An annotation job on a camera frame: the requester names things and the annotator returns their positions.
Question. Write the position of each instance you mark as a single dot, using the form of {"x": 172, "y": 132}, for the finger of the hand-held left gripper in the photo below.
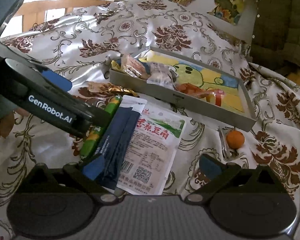
{"x": 100, "y": 120}
{"x": 56, "y": 80}

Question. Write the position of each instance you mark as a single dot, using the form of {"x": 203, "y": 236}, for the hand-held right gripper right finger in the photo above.
{"x": 210, "y": 165}

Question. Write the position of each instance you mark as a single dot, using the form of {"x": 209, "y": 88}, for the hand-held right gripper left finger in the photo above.
{"x": 93, "y": 167}

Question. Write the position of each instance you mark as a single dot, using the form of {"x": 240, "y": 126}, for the green snack stick packet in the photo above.
{"x": 90, "y": 142}

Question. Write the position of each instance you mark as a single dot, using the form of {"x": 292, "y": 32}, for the dark blue snack packet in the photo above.
{"x": 120, "y": 140}

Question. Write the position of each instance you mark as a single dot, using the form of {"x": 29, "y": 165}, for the gold wrapper snack packet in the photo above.
{"x": 107, "y": 88}

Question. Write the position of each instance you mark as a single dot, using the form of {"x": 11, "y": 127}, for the mandarin orange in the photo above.
{"x": 235, "y": 138}

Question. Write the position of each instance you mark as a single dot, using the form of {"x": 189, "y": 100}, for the white snack packet green print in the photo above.
{"x": 155, "y": 142}

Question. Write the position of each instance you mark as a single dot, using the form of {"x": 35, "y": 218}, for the orange snack packet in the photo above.
{"x": 195, "y": 91}

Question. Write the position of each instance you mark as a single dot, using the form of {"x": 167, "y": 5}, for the clear silver snack packet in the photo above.
{"x": 160, "y": 71}

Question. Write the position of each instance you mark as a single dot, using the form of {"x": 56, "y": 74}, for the grey tray with cartoon picture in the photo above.
{"x": 222, "y": 87}

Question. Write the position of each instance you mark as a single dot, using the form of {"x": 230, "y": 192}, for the person's left hand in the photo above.
{"x": 1, "y": 130}

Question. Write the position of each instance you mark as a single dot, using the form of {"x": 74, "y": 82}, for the small silver wrapper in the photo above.
{"x": 223, "y": 145}

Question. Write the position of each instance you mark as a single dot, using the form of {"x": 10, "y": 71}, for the floral patterned blanket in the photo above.
{"x": 52, "y": 42}

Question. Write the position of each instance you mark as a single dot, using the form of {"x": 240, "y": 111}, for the brown quilted down jacket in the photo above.
{"x": 277, "y": 30}

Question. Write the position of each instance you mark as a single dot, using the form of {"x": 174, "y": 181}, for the wooden bed frame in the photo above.
{"x": 52, "y": 5}

